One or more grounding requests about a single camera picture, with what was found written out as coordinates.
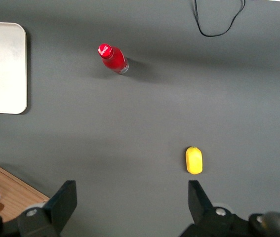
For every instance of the beige plastic tray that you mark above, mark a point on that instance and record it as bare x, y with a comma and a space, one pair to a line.
1, 69

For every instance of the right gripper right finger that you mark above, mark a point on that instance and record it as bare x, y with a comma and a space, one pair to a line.
197, 200

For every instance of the wooden two-drawer cabinet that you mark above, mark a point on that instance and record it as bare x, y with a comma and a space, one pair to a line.
11, 187

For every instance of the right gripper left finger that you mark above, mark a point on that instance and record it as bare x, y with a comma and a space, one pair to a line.
64, 200

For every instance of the red cola bottle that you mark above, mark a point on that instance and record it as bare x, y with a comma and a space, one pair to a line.
113, 60

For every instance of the yellow lemon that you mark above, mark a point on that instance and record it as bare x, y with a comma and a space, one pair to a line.
194, 160

